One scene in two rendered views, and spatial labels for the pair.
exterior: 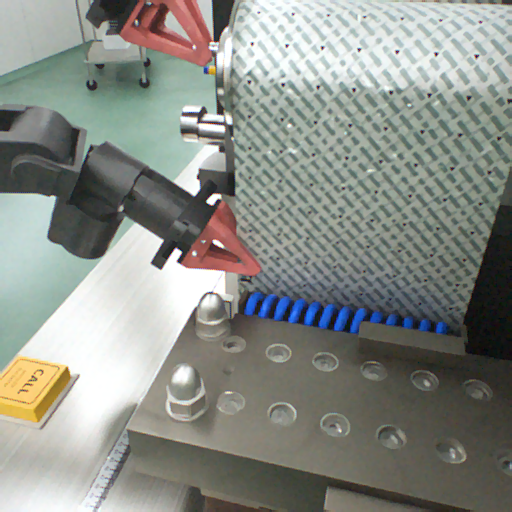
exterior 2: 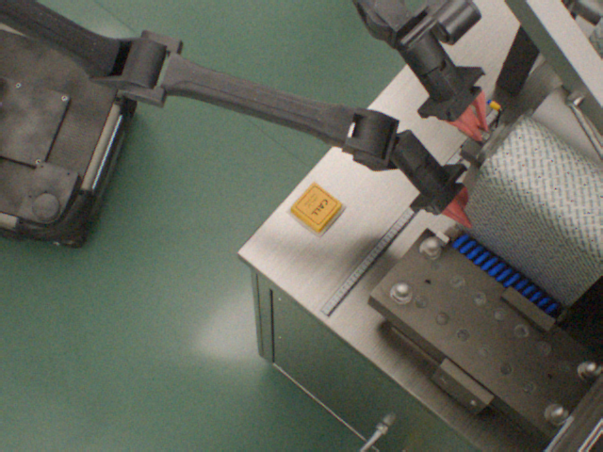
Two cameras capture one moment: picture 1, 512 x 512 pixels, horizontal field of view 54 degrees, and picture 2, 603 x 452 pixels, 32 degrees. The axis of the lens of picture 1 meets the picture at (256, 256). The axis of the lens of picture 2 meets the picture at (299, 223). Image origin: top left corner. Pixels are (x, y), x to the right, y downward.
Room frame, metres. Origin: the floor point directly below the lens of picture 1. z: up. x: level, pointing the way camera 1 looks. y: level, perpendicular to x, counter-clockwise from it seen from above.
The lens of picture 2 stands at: (-0.24, 0.04, 2.74)
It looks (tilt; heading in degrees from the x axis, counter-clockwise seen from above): 71 degrees down; 22
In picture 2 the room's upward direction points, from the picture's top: 3 degrees clockwise
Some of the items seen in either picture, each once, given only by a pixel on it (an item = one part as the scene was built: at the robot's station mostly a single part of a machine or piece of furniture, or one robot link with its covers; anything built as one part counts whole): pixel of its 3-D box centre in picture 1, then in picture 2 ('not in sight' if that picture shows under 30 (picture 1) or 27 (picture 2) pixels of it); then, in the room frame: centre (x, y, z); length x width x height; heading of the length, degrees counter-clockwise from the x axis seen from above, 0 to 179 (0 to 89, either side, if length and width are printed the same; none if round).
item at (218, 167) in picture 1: (229, 224); (474, 166); (0.54, 0.03, 1.05); 0.06 x 0.05 x 0.31; 75
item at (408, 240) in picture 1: (352, 247); (521, 251); (0.41, -0.09, 1.10); 0.23 x 0.01 x 0.18; 75
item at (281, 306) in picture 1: (347, 323); (507, 277); (0.39, -0.09, 1.03); 0.21 x 0.04 x 0.03; 75
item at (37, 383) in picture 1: (28, 387); (316, 207); (0.40, 0.27, 0.91); 0.07 x 0.07 x 0.02; 75
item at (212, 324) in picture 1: (211, 311); (431, 246); (0.38, 0.04, 1.05); 0.04 x 0.04 x 0.04
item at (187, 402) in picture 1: (185, 386); (402, 290); (0.28, 0.06, 1.05); 0.04 x 0.04 x 0.04
